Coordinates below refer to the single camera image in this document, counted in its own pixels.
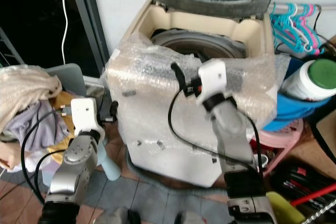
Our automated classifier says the peach cloth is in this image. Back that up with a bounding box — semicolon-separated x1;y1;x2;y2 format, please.
0;139;32;172

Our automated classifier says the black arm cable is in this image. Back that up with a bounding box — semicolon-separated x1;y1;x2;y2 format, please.
20;106;75;196
167;89;264;171

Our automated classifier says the pink plastic stool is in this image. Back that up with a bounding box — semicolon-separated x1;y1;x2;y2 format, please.
248;118;306;176

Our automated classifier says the grey washer drum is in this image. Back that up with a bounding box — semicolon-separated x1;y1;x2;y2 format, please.
151;28;248;61

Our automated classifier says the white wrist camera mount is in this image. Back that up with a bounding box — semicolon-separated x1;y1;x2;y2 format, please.
71;97;103;137
196;58;231;102

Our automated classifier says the pink clothes hanger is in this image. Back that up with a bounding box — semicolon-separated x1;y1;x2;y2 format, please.
303;4;324;56

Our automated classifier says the yellow-green cloth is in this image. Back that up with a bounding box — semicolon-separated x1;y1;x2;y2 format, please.
264;191;306;224

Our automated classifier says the clear bubble wrap sheet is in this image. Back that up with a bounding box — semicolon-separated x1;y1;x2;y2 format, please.
104;30;292;148

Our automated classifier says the lavender cloth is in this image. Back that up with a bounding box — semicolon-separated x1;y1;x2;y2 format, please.
15;101;70;154

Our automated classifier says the red broom handle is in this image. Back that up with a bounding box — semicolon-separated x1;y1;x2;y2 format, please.
289;184;336;208

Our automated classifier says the grey metal rack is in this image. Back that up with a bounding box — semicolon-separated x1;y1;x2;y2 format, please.
0;27;28;68

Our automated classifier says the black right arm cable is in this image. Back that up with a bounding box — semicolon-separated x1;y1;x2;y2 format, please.
167;89;264;171

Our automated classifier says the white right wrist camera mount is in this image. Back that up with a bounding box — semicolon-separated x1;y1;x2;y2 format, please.
196;58;231;102

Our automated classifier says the white hanging cable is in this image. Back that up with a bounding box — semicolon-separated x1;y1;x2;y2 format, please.
60;0;70;65

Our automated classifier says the metal hanger rod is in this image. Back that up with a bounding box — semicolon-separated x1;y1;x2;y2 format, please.
268;2;336;14

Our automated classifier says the dark grey door frame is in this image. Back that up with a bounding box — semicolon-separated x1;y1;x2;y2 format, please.
69;0;107;80

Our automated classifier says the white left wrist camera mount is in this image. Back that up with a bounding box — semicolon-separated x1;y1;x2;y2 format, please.
71;97;103;137

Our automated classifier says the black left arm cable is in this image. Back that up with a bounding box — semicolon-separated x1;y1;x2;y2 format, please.
20;106;75;196

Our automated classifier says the black bag with red print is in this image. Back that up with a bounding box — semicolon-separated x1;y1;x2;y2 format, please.
268;158;336;206

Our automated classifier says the teal clothes hanger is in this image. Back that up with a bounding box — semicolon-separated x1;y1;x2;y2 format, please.
269;3;297;52
286;3;314;55

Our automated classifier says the beige towel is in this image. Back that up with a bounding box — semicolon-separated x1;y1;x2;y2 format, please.
0;65;64;130

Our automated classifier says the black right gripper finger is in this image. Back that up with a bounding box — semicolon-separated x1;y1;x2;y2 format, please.
170;62;188;91

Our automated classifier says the grey laundry basket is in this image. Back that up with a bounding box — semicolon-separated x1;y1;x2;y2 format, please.
45;63;122;182

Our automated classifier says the blue plastic basin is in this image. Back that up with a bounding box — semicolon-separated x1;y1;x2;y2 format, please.
261;55;336;133

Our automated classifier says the yellow cloth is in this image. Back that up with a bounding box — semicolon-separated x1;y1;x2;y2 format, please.
46;90;79;164

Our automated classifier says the white jar with green lid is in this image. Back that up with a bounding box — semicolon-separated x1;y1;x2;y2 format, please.
280;57;336;102

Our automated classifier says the beige top-loading washing machine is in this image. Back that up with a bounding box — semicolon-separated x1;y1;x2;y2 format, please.
108;0;280;188

